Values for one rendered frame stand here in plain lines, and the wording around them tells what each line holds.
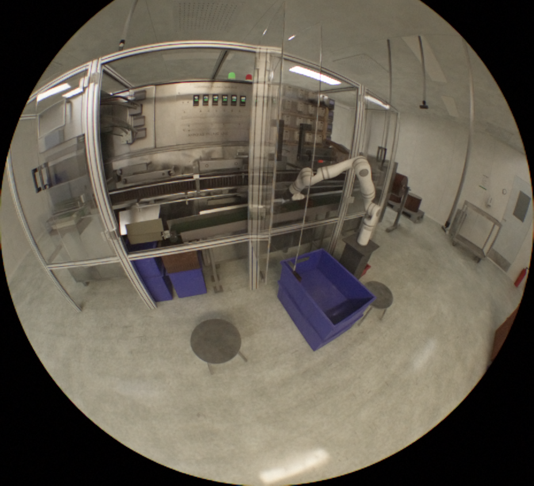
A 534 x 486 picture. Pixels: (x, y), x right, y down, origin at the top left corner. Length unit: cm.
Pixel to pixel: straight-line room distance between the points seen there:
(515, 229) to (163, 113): 643
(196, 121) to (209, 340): 153
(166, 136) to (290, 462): 234
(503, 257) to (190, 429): 601
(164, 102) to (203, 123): 39
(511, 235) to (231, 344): 574
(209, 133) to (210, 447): 217
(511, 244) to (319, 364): 522
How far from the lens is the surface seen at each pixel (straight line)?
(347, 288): 135
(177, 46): 105
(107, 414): 162
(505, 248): 564
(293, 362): 131
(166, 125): 150
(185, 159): 143
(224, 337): 109
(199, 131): 148
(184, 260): 130
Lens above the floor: 124
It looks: 28 degrees down
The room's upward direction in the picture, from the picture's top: 4 degrees clockwise
